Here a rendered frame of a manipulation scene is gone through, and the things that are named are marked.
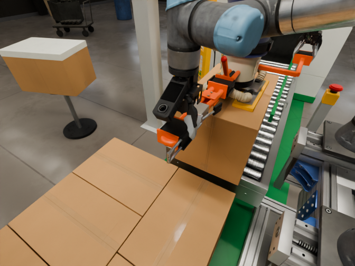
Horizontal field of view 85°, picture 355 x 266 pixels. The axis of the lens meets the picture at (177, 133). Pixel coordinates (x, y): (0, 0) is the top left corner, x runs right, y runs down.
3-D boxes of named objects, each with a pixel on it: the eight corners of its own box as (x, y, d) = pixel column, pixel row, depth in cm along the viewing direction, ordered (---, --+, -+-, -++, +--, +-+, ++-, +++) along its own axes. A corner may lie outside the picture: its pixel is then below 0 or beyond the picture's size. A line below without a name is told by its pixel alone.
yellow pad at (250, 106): (251, 79, 115) (253, 71, 111) (268, 83, 111) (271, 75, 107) (231, 106, 93) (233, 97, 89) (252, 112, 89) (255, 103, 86)
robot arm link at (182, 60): (190, 55, 39) (158, 47, 42) (189, 76, 42) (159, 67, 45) (206, 45, 44) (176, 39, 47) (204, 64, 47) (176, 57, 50)
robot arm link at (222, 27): (282, 2, 32) (228, -6, 38) (244, 10, 27) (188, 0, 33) (267, 50, 38) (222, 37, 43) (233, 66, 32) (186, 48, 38)
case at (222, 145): (211, 111, 160) (217, 63, 133) (261, 125, 145) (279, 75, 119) (174, 158, 120) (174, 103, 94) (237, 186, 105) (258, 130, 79)
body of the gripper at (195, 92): (202, 103, 56) (206, 62, 48) (187, 118, 50) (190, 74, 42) (179, 95, 59) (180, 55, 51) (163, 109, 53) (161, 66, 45)
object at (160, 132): (172, 126, 64) (171, 114, 61) (192, 134, 61) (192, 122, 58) (157, 141, 59) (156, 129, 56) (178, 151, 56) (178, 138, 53)
